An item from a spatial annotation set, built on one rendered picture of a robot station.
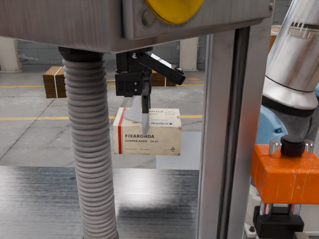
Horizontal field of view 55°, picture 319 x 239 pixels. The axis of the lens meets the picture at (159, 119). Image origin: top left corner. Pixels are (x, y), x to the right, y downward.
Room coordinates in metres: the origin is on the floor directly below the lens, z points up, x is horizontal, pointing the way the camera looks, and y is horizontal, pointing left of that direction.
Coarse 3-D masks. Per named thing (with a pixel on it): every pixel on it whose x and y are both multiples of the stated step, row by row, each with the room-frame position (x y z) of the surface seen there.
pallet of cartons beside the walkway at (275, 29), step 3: (273, 27) 4.23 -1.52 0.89; (276, 27) 4.21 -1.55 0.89; (279, 27) 4.21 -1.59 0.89; (273, 30) 3.81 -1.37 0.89; (276, 30) 3.81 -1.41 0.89; (273, 33) 3.56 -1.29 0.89; (276, 33) 3.55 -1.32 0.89; (273, 36) 3.36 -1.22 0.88; (276, 36) 3.36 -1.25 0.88; (270, 39) 3.37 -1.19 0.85; (273, 39) 3.36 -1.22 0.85; (270, 42) 3.36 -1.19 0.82; (273, 42) 3.36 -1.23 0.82; (270, 45) 3.36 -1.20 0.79; (270, 48) 3.36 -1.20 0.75
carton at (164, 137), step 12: (120, 108) 0.77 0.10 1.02; (120, 120) 0.68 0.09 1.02; (156, 120) 0.69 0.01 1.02; (168, 120) 0.69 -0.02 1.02; (120, 132) 0.65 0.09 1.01; (132, 132) 0.65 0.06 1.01; (156, 132) 0.65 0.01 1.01; (168, 132) 0.65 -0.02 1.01; (180, 132) 0.65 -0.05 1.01; (120, 144) 0.65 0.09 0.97; (132, 144) 0.65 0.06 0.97; (144, 144) 0.65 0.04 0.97; (156, 144) 0.65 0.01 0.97; (168, 144) 0.65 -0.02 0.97; (180, 144) 0.65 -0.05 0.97
